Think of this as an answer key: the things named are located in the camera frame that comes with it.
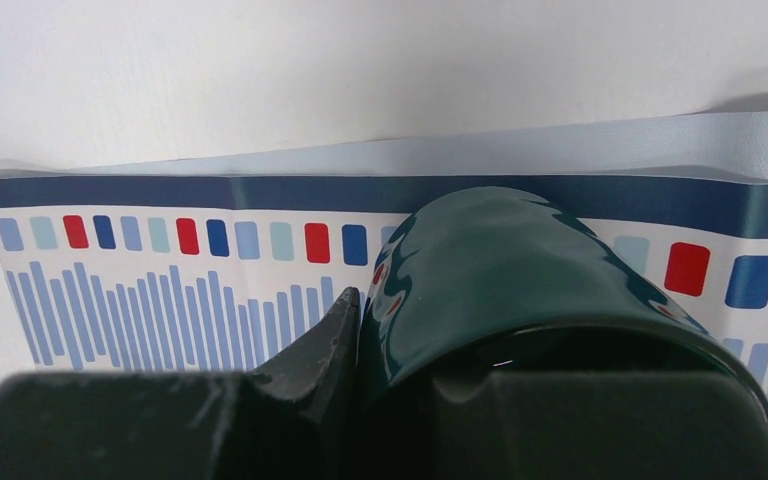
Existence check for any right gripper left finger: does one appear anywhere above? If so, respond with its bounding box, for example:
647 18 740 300
0 288 360 479

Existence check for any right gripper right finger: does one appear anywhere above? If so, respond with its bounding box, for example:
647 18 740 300
428 371 768 479

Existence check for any patterned cloth napkin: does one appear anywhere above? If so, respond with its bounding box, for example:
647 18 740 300
0 111 768 396

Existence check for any dark green mug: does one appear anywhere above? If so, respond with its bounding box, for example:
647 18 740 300
356 187 768 478

